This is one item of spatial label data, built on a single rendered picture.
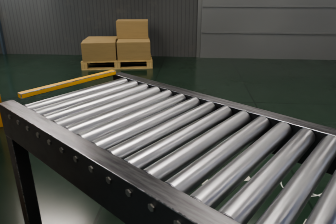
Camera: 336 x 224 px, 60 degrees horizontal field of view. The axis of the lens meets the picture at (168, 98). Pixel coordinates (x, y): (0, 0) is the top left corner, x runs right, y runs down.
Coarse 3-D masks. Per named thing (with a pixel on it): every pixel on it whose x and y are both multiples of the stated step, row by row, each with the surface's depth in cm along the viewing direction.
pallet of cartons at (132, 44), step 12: (120, 24) 472; (132, 24) 473; (144, 24) 474; (96, 36) 503; (108, 36) 503; (120, 36) 479; (132, 36) 480; (144, 36) 481; (84, 48) 442; (96, 48) 445; (108, 48) 448; (120, 48) 449; (132, 48) 451; (144, 48) 453; (84, 60) 448; (96, 60) 451; (108, 60) 454; (120, 60) 456; (132, 60) 456; (144, 60) 458
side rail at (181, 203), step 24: (24, 120) 88; (48, 120) 87; (24, 144) 94; (48, 144) 80; (72, 144) 74; (72, 168) 75; (96, 168) 66; (120, 168) 64; (96, 192) 69; (120, 192) 62; (144, 192) 56; (168, 192) 56; (120, 216) 65; (144, 216) 58; (168, 216) 53; (192, 216) 50; (216, 216) 50
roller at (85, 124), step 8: (152, 96) 107; (160, 96) 109; (168, 96) 111; (128, 104) 99; (136, 104) 101; (144, 104) 103; (104, 112) 93; (112, 112) 93; (120, 112) 95; (128, 112) 97; (88, 120) 87; (96, 120) 89; (104, 120) 90; (72, 128) 83; (80, 128) 84; (88, 128) 86
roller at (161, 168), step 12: (228, 120) 87; (240, 120) 89; (216, 132) 80; (228, 132) 84; (192, 144) 74; (204, 144) 75; (216, 144) 79; (168, 156) 68; (180, 156) 69; (192, 156) 71; (156, 168) 64; (168, 168) 65; (180, 168) 68
